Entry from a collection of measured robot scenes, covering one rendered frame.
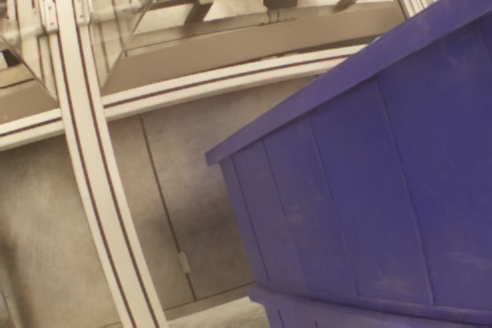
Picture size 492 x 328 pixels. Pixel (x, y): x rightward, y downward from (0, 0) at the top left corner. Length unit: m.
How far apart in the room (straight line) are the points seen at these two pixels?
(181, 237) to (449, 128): 0.96
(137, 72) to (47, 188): 0.39
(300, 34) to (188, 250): 0.57
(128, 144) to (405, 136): 0.93
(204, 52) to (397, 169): 0.72
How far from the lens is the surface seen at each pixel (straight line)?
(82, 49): 0.92
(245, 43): 1.05
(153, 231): 1.18
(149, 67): 0.99
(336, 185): 0.43
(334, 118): 0.41
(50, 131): 0.87
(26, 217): 1.19
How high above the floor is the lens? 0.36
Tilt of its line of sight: 4 degrees up
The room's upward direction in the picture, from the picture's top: 17 degrees counter-clockwise
